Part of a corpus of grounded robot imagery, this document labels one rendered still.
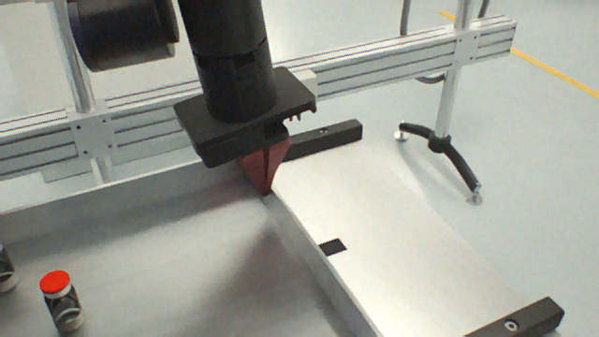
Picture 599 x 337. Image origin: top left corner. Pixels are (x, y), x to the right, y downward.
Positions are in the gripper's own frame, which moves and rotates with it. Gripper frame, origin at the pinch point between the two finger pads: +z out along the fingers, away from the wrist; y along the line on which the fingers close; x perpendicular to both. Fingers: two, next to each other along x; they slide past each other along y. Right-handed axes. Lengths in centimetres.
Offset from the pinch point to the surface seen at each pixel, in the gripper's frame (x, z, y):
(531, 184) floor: -65, 109, -115
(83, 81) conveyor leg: -86, 27, 14
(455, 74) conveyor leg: -87, 66, -95
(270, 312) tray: 11.1, 2.5, 4.5
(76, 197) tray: -5.7, -2.2, 15.4
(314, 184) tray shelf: -1.7, 4.2, -5.8
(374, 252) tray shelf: 9.0, 4.3, -6.2
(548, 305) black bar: 20.9, 3.3, -13.9
